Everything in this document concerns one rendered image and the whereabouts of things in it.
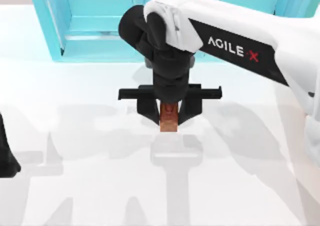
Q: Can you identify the brown book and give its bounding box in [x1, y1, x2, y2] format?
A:
[159, 101, 179, 133]

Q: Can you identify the light blue rack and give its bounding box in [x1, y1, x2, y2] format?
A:
[27, 0, 320, 63]

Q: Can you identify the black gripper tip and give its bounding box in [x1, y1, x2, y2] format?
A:
[0, 112, 22, 179]

